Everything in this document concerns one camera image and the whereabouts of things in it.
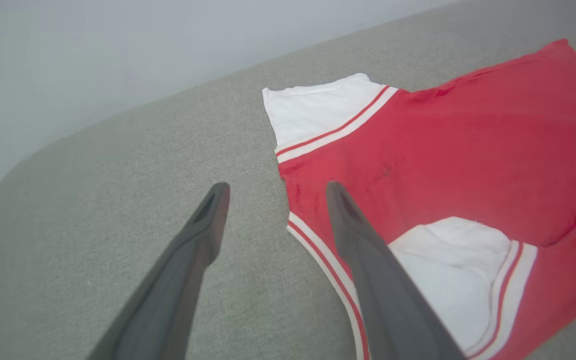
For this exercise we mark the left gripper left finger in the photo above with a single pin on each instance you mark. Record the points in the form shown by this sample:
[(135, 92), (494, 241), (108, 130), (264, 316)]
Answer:
[(173, 295)]

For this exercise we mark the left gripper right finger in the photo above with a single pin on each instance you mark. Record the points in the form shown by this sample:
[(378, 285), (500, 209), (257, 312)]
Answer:
[(388, 300)]

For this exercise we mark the red and white shirt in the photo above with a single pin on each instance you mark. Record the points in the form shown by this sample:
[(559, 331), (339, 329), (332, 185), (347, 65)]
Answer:
[(468, 140)]

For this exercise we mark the grey fabric sofa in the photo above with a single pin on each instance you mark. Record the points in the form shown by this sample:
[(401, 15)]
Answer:
[(118, 175)]

